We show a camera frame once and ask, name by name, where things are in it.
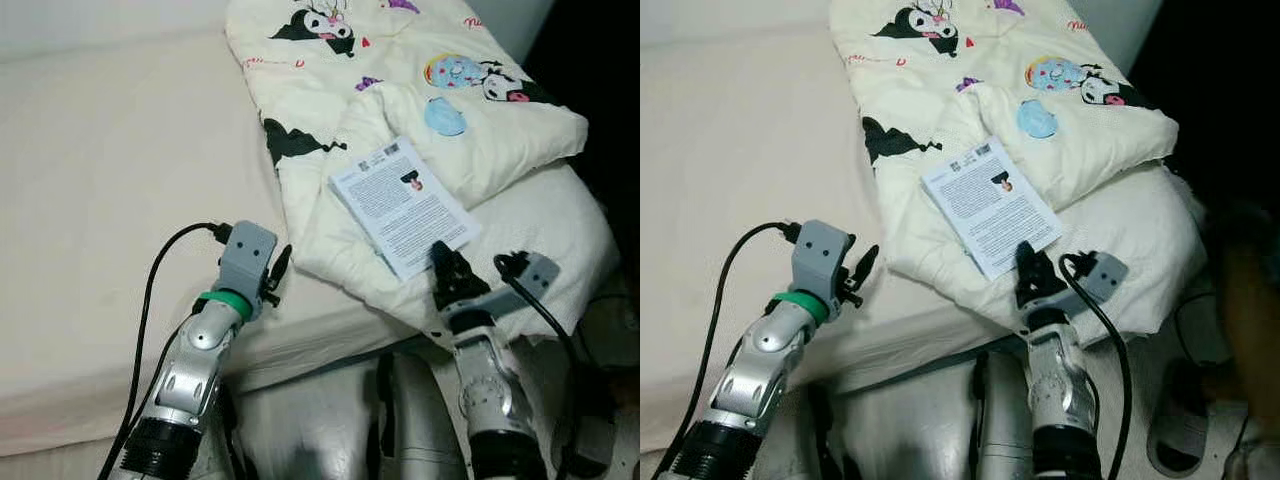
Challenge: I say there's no person's bare leg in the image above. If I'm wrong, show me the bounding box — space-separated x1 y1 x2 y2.
1205 205 1280 401

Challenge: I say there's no white printed booklet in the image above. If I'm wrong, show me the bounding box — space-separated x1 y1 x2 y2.
328 137 483 283
920 137 1064 281

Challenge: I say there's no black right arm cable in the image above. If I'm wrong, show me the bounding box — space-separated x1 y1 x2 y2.
493 252 601 471
1060 252 1134 480

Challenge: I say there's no grey robot right leg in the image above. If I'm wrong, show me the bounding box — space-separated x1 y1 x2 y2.
378 350 466 480
973 350 1036 480

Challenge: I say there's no mattress with cream sheet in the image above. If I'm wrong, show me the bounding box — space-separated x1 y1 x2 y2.
0 30 621 456
640 35 1211 451

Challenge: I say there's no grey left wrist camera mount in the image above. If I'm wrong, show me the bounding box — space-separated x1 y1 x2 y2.
790 220 853 316
215 222 279 321

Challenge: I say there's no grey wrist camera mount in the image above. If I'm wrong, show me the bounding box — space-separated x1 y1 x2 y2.
790 220 853 316
215 222 279 321
1070 252 1129 321
480 252 561 326

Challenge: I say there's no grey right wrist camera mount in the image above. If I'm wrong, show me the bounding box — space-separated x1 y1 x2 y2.
480 252 561 326
1070 252 1129 321

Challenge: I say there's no large black cabinet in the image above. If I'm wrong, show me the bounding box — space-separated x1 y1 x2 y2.
520 0 641 271
1130 0 1280 211

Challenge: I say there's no cream cartoon print quilt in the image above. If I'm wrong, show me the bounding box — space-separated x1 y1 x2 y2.
225 0 621 346
828 0 1209 346

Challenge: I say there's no grey slipper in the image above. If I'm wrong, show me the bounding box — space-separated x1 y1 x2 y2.
1145 358 1216 478
1222 440 1280 480
548 360 619 479

